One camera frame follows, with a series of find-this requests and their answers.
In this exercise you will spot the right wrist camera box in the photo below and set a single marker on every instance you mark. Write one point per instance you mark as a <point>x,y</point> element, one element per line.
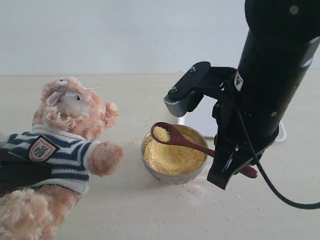
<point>180,95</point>

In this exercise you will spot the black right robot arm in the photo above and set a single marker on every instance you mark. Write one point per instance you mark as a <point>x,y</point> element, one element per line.
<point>280,45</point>

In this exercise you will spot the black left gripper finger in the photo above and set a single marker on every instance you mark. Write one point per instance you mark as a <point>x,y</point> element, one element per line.
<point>16,172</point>

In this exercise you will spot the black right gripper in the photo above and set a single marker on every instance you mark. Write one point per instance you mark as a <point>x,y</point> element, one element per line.
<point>259,93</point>

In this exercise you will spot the steel bowl of millet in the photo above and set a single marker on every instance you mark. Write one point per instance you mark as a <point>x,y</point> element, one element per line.
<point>171,164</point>

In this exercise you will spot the tan teddy bear striped shirt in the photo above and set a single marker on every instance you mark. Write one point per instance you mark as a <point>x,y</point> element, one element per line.
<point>64,135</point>

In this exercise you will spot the dark red wooden spoon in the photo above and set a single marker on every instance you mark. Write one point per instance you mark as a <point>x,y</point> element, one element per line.
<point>167,134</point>

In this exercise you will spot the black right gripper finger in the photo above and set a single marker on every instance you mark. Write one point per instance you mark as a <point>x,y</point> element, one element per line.
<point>229,158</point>

